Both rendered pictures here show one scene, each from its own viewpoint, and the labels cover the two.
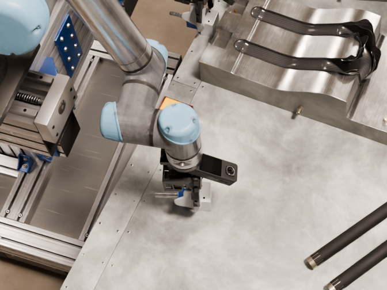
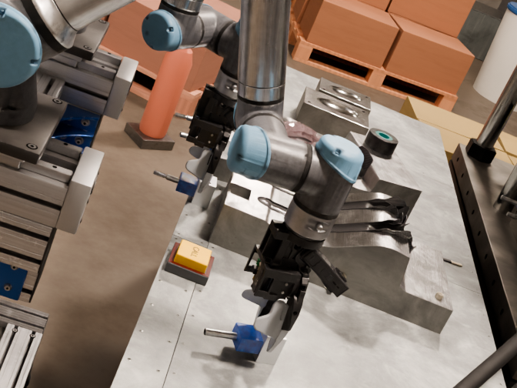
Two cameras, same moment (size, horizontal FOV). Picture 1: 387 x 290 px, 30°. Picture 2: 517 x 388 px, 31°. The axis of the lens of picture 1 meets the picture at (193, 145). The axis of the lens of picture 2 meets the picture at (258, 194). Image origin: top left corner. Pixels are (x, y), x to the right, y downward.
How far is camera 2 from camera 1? 1.17 m
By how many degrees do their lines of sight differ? 46
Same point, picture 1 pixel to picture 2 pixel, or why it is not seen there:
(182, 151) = (337, 194)
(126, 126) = (279, 146)
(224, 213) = (291, 369)
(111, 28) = (283, 21)
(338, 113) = (392, 280)
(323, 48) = (358, 217)
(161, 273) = not seen: outside the picture
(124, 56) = (271, 73)
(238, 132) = not seen: hidden behind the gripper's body
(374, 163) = (431, 346)
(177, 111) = (340, 140)
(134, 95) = (275, 124)
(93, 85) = not seen: outside the picture
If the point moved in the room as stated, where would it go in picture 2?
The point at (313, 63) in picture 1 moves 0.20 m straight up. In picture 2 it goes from (353, 229) to (395, 143)
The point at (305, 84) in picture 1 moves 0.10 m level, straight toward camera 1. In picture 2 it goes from (356, 241) to (368, 269)
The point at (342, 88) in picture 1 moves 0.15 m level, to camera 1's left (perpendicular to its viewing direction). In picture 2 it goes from (401, 246) to (340, 240)
